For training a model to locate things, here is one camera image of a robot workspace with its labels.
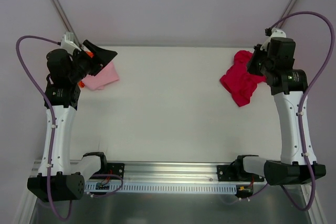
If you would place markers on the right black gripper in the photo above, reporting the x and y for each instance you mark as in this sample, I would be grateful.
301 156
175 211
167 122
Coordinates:
256 62

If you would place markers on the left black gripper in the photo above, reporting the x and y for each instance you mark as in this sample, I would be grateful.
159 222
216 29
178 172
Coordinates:
92 57

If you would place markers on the light pink t shirt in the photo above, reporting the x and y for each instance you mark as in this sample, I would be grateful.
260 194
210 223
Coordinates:
106 76

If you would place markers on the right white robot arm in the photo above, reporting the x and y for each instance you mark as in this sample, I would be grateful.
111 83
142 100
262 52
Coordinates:
297 164

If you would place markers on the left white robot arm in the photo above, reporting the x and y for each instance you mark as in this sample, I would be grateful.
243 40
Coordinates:
61 102

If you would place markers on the magenta t shirt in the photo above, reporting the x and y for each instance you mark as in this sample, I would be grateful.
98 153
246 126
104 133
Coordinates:
238 82

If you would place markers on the orange t shirt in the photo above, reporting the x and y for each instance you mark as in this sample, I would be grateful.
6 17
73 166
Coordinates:
85 65

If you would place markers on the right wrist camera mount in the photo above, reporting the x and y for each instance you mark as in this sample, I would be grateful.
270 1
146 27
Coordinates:
271 33

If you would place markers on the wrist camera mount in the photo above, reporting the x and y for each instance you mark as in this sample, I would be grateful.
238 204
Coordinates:
271 33
67 43

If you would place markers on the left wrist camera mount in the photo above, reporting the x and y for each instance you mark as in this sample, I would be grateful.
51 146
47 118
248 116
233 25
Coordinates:
67 43

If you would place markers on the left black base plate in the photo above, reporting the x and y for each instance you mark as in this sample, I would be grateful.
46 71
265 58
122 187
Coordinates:
115 169

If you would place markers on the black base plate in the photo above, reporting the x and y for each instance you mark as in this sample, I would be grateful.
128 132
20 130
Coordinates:
115 169
228 173

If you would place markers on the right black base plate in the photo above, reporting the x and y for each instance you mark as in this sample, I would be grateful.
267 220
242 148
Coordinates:
228 173

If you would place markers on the aluminium mounting rail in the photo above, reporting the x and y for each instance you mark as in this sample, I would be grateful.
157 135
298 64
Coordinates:
183 171

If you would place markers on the white slotted cable duct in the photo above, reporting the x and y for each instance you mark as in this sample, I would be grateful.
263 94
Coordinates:
163 188

